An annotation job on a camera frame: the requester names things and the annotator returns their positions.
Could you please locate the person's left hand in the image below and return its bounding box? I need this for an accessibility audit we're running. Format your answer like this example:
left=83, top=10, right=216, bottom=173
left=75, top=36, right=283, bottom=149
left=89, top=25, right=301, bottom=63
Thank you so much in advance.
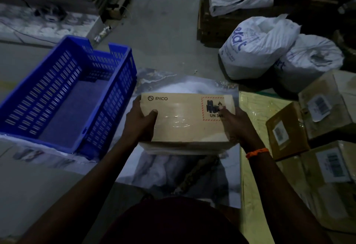
left=122, top=95, right=158, bottom=145

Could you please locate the person's right hand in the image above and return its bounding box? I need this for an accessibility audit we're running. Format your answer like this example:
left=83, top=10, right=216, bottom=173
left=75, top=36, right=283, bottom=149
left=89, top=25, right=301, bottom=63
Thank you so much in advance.
left=219, top=106, right=260, bottom=153

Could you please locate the brown cardboard box with red label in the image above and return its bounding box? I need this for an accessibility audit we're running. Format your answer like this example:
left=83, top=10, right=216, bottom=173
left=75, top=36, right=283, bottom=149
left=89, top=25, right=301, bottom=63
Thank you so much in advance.
left=139, top=93, right=236, bottom=155

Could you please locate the person's left forearm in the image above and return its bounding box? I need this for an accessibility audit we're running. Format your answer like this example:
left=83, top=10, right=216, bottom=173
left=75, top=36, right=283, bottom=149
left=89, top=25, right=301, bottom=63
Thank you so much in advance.
left=17, top=137, right=151, bottom=244

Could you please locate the person's right forearm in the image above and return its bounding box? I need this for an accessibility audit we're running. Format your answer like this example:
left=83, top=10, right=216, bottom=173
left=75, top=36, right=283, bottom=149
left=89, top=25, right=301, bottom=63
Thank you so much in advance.
left=246, top=141, right=333, bottom=244

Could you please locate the orange thread wristband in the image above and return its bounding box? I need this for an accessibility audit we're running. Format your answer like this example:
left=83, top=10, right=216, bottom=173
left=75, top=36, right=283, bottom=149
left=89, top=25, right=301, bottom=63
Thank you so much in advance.
left=245, top=148, right=270, bottom=160

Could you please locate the small brown cardboard box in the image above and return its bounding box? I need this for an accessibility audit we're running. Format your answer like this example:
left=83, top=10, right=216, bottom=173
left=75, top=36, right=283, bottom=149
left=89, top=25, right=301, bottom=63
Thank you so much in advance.
left=266, top=102, right=310, bottom=161

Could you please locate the marble pattern plastic sheet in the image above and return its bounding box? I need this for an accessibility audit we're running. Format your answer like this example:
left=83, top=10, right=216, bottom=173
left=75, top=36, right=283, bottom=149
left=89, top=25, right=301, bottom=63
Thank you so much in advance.
left=0, top=68, right=242, bottom=209

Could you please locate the white printed plastic sack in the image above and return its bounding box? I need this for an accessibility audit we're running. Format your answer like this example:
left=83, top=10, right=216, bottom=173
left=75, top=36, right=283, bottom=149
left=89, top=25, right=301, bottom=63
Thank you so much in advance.
left=218, top=14, right=301, bottom=81

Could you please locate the yellow wrapped flat package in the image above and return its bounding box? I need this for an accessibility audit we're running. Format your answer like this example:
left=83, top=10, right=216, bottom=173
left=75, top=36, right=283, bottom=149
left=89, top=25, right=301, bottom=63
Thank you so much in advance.
left=239, top=91, right=356, bottom=244

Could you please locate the blue perforated plastic crate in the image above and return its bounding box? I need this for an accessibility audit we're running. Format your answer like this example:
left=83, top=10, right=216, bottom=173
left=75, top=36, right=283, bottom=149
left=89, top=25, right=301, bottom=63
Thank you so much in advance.
left=0, top=35, right=137, bottom=160

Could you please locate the dark wooden pallet stack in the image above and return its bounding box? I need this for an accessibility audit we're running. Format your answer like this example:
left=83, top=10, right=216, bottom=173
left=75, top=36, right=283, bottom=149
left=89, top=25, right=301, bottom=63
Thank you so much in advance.
left=197, top=0, right=278, bottom=48

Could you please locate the plain white plastic sack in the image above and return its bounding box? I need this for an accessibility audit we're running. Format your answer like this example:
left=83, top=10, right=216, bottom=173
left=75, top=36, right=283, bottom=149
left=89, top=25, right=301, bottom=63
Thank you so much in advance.
left=274, top=34, right=345, bottom=94

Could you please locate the large labelled cardboard box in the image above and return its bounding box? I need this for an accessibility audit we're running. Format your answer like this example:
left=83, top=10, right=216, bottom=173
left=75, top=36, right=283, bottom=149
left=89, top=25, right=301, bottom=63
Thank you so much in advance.
left=298, top=69, right=356, bottom=141

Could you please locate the person's dark red shirt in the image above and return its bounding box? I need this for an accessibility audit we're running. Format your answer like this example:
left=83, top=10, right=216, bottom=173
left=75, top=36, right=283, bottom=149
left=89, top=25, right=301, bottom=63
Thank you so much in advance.
left=99, top=197, right=249, bottom=244

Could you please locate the cardboard box with barcode sticker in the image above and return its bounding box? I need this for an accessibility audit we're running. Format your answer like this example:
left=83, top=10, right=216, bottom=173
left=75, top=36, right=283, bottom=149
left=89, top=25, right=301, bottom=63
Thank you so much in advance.
left=300, top=140, right=356, bottom=186

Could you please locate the black cable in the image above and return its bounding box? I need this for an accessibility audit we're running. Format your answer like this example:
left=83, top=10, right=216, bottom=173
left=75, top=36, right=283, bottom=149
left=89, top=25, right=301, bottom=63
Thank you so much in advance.
left=0, top=20, right=56, bottom=45

